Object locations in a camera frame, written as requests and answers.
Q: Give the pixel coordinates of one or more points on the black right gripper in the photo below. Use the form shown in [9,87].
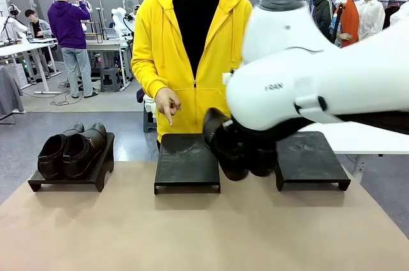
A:
[233,133]

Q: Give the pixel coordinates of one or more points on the black leather loafer shoe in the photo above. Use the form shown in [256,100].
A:
[51,156]
[83,152]
[263,165]
[223,152]

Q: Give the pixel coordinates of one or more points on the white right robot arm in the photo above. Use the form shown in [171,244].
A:
[303,76]

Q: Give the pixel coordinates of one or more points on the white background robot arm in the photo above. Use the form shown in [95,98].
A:
[123,23]

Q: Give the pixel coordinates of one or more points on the person's right forearm yellow sleeve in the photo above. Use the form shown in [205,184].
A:
[148,73]

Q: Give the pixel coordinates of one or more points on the black shoe stand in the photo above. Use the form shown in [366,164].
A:
[102,168]
[310,162]
[187,162]

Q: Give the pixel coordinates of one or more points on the person in yellow hoodie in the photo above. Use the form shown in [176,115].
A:
[195,37]

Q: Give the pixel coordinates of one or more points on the person in white shirt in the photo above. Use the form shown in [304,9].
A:
[372,18]

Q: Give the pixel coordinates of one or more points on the person in purple hoodie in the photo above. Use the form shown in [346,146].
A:
[68,28]

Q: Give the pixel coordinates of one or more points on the seated person dark hair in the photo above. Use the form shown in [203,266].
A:
[36,28]

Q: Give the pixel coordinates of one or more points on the person's right hand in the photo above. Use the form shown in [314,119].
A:
[167,103]

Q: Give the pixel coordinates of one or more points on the grey stool with cloth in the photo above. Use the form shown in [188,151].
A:
[150,117]

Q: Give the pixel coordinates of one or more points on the grey plastic step stool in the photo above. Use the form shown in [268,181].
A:
[110,79]

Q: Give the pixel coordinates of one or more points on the white table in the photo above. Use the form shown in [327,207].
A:
[377,148]

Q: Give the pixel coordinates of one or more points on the mannequin in dark jacket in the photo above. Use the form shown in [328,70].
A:
[326,9]

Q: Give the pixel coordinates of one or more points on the mannequin orange top beige hat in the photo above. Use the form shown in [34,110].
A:
[350,18]

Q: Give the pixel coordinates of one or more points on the white floor power strip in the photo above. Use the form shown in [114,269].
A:
[47,92]

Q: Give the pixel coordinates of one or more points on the mannequin white top orange trousers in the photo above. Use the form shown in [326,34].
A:
[399,13]

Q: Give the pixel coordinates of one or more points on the white background desk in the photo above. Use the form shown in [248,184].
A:
[22,50]

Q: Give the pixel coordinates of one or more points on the grey cloth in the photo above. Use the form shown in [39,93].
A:
[9,92]

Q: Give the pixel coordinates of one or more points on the white background robot with headset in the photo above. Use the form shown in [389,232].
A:
[11,23]

